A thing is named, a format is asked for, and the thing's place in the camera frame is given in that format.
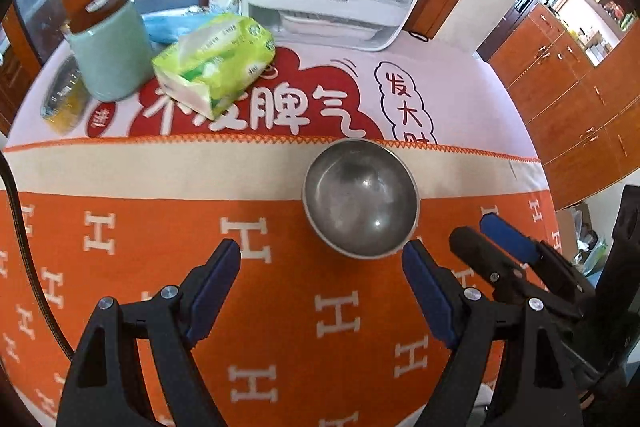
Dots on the orange H pattern blanket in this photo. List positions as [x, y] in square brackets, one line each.
[307, 336]

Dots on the wooden cabinet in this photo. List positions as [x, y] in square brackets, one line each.
[571, 68]

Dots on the small steel bowl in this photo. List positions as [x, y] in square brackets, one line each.
[361, 199]

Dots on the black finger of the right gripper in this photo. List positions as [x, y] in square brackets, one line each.
[558, 274]

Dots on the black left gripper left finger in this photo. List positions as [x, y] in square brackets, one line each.
[105, 384]

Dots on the yellow tin can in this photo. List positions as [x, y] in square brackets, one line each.
[66, 99]

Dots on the mint green canister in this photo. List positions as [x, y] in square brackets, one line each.
[111, 47]

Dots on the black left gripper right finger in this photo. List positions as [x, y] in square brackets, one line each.
[535, 386]

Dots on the green tissue pack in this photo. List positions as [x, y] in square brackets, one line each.
[210, 68]

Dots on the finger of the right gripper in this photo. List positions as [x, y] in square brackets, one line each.
[511, 281]

